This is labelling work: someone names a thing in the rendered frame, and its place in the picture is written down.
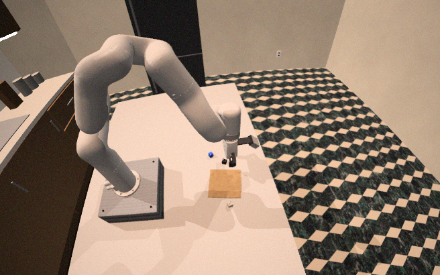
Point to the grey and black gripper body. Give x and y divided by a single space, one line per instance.
230 147

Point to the tan mat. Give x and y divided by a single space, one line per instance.
225 184

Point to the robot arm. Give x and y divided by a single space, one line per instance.
111 63

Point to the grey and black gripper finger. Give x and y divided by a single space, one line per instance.
233 161

